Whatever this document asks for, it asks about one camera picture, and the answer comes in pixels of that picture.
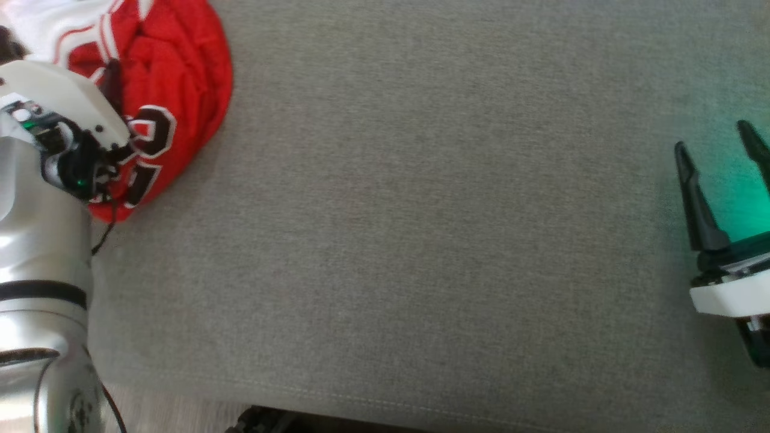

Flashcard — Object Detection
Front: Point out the red white jersey with number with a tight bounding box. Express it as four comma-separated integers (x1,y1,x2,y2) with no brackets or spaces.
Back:
0,0,234,224

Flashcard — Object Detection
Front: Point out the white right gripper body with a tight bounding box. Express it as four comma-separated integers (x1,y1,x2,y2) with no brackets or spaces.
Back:
689,232,770,367

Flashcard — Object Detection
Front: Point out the grey fabric sofa seat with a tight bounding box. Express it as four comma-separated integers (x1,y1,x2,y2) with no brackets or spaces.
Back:
0,0,770,433

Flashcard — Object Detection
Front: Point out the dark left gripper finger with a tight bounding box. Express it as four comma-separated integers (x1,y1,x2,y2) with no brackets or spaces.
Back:
99,60,125,116

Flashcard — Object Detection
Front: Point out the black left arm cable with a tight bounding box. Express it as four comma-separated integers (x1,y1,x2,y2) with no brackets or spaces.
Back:
90,198,120,257

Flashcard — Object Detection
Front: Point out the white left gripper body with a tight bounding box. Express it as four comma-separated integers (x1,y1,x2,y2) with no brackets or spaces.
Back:
0,60,138,202

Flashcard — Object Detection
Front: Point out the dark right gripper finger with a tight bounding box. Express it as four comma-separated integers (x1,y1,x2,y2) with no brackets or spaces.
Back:
674,141,730,252
737,120,770,199

